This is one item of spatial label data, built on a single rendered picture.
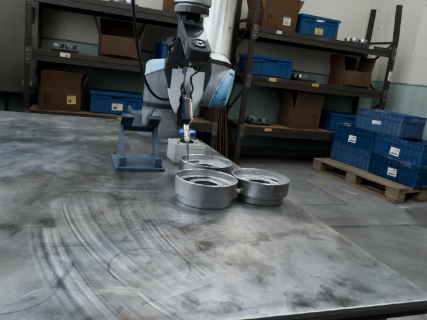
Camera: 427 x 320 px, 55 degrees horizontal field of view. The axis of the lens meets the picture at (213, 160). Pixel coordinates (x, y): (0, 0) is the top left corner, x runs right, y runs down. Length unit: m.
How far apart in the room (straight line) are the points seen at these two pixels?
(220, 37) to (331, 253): 0.82
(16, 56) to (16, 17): 0.36
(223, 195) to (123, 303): 0.30
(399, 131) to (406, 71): 1.50
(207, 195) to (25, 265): 0.29
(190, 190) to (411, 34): 5.35
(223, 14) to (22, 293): 1.00
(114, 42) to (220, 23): 2.98
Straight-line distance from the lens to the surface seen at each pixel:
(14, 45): 4.47
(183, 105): 0.84
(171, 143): 0.95
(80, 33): 4.70
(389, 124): 4.51
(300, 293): 0.46
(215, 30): 1.24
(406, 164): 4.36
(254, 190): 0.70
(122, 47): 4.18
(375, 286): 0.52
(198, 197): 0.64
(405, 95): 5.73
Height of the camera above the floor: 1.02
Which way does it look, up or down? 12 degrees down
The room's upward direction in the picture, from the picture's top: 7 degrees clockwise
